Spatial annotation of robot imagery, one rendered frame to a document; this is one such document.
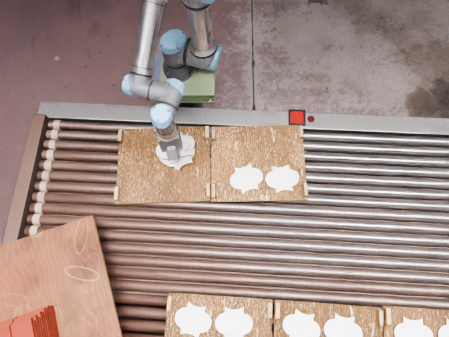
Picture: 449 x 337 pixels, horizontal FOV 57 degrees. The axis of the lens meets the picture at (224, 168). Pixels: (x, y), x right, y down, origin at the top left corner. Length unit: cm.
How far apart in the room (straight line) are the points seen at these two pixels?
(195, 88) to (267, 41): 141
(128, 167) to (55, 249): 45
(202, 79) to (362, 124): 76
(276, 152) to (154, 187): 56
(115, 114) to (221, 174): 59
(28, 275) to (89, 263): 23
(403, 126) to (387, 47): 146
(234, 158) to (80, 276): 78
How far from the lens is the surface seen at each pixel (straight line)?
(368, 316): 177
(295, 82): 310
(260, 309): 169
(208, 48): 176
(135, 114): 198
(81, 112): 206
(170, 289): 173
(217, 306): 169
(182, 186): 178
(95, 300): 167
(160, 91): 150
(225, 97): 301
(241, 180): 177
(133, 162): 186
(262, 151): 182
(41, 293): 175
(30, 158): 201
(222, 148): 183
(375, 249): 182
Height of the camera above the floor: 263
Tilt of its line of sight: 71 degrees down
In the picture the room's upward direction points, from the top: 4 degrees counter-clockwise
